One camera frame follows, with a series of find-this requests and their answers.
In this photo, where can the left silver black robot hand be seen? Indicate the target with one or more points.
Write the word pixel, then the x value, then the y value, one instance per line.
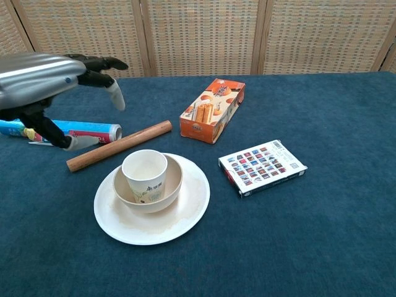
pixel 34 77

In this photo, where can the white printed paper cup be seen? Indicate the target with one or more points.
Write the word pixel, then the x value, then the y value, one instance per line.
pixel 145 167

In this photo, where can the off-white bowl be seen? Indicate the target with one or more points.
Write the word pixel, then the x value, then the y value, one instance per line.
pixel 148 208

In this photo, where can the white paper plate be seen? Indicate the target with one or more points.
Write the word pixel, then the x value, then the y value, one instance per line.
pixel 154 230

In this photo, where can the blue food wrap roll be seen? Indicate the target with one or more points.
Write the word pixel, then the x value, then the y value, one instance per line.
pixel 92 129

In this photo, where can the wooden rolling pin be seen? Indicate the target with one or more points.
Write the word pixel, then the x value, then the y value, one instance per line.
pixel 117 147

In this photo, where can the woven bamboo folding screen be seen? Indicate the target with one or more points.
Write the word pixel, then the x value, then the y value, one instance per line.
pixel 201 37

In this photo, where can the orange biscuit roll box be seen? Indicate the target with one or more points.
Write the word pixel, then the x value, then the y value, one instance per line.
pixel 210 108

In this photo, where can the white picture grid card box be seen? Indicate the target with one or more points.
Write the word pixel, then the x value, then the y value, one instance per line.
pixel 260 165

